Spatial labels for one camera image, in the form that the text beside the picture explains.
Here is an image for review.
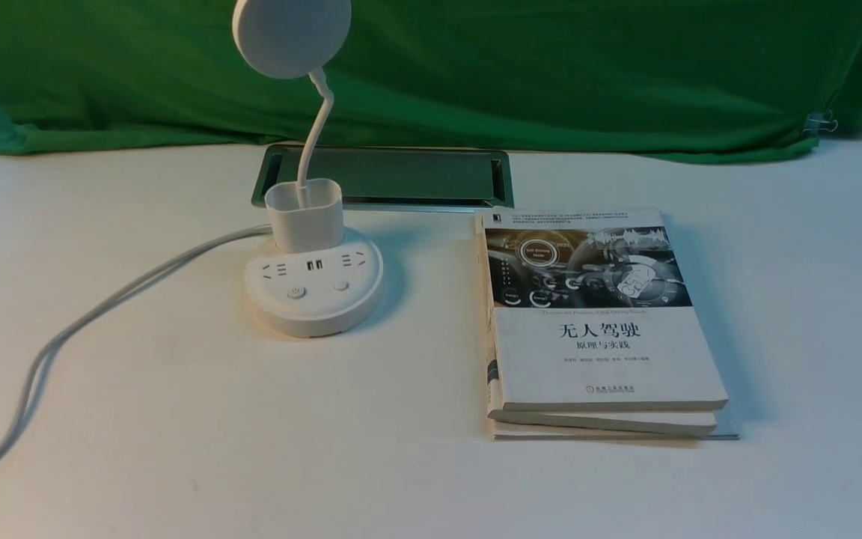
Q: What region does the white desk lamp with sockets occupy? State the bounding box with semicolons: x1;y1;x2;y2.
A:
230;1;384;338

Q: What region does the top white self-driving book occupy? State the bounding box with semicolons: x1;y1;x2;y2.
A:
474;208;729;412

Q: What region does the bottom white book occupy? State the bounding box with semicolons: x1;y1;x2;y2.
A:
488;388;740;441

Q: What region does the green backdrop cloth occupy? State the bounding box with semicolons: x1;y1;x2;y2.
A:
0;1;862;164

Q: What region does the metal binder clip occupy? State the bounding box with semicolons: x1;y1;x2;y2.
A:
801;110;840;137

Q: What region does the metal desk cable grommet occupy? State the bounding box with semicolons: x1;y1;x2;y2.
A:
251;144;515;213

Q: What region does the white lamp power cable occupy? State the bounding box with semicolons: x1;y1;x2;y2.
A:
0;224;273;480

